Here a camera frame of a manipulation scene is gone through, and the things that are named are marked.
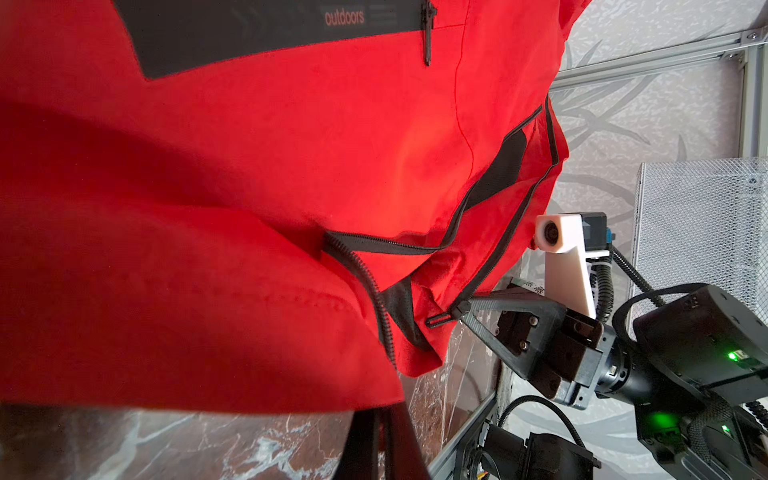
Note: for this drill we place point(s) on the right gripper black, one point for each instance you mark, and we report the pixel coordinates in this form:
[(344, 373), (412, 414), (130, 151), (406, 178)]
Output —
[(563, 360)]

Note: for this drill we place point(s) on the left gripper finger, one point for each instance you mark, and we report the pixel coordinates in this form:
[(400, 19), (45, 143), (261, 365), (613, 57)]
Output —
[(387, 430)]

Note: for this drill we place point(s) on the red jacket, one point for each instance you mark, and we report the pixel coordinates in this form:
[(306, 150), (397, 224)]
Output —
[(262, 206)]

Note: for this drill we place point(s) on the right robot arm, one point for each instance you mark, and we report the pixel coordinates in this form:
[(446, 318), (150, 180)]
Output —
[(694, 369)]

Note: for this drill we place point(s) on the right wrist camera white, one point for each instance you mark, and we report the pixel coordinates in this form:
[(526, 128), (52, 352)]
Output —
[(570, 241)]

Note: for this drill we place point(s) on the white wire mesh basket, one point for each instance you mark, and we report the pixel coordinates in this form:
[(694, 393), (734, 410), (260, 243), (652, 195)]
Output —
[(704, 221)]

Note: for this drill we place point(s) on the aluminium frame rail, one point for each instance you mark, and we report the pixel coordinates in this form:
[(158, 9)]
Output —
[(596, 92)]

